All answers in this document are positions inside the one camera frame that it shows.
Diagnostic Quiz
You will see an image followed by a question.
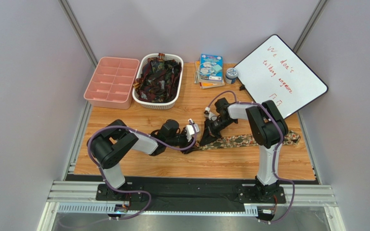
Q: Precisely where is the patterned paisley necktie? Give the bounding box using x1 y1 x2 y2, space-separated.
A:
196 130 301 151

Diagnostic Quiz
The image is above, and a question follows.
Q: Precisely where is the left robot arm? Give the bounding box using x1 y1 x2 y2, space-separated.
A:
87 119 200 196

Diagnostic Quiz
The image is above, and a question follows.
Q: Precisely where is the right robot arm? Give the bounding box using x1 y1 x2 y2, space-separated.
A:
199 98 288 200

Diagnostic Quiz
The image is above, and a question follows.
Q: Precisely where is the pile of dark ties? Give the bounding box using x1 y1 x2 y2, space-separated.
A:
133 57 182 103

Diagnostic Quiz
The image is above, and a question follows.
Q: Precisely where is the white perforated basket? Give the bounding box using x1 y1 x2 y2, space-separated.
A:
132 53 184 110

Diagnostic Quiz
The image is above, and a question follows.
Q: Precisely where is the blue packaged book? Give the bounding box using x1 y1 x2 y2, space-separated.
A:
197 53 223 83

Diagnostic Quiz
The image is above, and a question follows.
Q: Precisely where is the white dry-erase board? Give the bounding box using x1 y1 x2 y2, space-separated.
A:
235 34 328 118

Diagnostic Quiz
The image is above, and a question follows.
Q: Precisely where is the pink divided tray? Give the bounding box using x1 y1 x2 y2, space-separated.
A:
83 57 140 110

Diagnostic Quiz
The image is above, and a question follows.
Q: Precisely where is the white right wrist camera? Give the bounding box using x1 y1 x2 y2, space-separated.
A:
203 107 218 121

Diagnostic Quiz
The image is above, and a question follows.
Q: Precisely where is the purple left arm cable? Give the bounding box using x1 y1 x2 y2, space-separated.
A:
87 119 199 221

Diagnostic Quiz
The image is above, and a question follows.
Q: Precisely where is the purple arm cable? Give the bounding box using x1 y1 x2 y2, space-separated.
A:
205 90 295 224
87 119 199 221

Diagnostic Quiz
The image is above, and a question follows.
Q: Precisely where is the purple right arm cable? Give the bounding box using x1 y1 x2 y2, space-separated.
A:
205 90 295 224

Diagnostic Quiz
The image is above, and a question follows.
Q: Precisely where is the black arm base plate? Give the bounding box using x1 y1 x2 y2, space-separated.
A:
66 174 319 213

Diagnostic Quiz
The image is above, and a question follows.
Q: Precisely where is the aluminium rail frame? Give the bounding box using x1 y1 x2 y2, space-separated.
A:
38 176 345 231

